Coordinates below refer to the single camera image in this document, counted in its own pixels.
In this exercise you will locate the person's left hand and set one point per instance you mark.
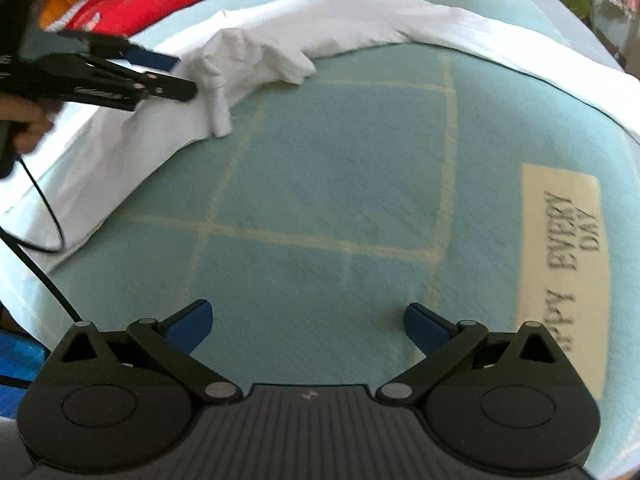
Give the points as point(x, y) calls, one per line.
point(35, 120)

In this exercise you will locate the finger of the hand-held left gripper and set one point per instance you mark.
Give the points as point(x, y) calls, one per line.
point(170, 87)
point(155, 59)

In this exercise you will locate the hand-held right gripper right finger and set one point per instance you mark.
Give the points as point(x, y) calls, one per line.
point(422, 330)

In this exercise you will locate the light blue checked blanket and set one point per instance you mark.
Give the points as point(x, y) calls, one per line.
point(325, 185)

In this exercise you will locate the wooden headboard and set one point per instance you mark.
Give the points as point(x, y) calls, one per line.
point(60, 0)

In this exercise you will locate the white printed t-shirt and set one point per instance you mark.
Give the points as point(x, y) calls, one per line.
point(350, 20)

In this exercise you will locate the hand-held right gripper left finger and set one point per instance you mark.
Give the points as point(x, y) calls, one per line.
point(192, 326)

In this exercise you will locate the person's blue garment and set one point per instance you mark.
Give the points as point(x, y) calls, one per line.
point(17, 360)

